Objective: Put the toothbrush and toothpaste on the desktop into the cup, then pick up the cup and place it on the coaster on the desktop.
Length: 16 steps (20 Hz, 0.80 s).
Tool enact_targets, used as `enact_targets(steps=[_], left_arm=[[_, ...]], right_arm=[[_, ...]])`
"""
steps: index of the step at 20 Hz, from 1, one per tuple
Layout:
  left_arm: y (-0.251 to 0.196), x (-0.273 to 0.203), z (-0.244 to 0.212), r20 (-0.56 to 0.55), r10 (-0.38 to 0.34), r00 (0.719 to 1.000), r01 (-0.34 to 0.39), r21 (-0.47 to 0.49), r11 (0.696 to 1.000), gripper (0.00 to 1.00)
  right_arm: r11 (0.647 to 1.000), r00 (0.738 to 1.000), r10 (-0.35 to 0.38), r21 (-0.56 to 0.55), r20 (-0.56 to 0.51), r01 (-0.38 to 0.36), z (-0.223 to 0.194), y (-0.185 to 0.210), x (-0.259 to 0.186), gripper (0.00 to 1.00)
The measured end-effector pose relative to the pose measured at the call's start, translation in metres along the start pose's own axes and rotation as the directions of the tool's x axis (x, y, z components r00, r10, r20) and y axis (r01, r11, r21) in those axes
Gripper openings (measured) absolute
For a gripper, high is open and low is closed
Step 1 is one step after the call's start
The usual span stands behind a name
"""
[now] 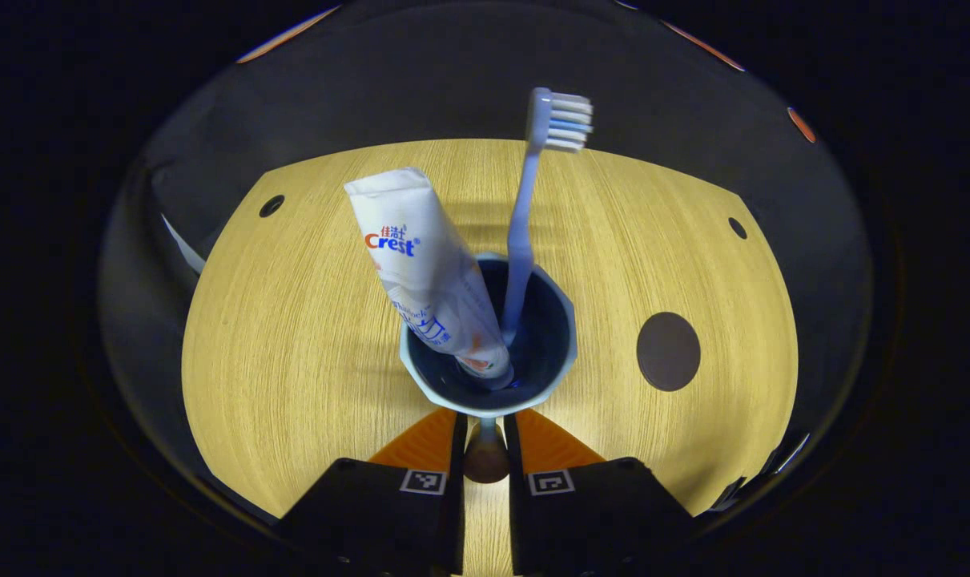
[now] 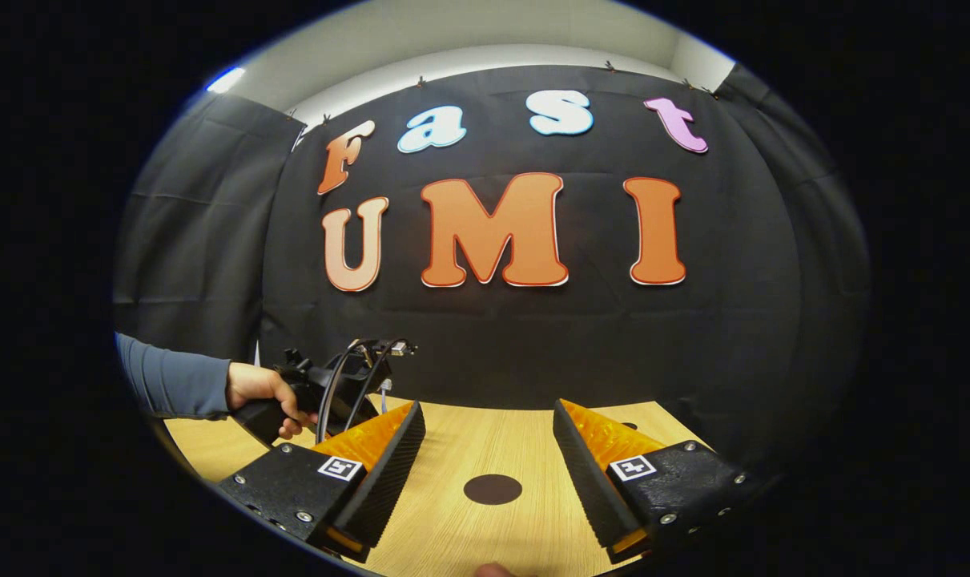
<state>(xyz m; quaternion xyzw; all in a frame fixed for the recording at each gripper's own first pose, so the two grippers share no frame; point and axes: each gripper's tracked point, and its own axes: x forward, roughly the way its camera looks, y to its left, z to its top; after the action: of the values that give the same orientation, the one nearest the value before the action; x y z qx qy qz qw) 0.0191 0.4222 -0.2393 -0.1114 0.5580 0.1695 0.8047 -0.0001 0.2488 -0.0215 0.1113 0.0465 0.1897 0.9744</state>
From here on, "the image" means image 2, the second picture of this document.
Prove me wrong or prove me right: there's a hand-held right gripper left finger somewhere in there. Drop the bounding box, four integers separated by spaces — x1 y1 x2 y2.
215 401 427 563

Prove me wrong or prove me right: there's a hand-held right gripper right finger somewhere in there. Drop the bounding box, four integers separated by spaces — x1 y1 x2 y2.
553 397 764 565

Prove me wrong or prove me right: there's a wooden desktop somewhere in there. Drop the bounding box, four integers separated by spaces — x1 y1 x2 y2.
164 397 710 577

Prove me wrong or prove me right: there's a black backdrop cloth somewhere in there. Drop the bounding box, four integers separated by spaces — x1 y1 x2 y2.
115 63 871 482

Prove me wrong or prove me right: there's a black cable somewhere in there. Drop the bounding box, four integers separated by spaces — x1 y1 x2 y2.
315 338 417 444

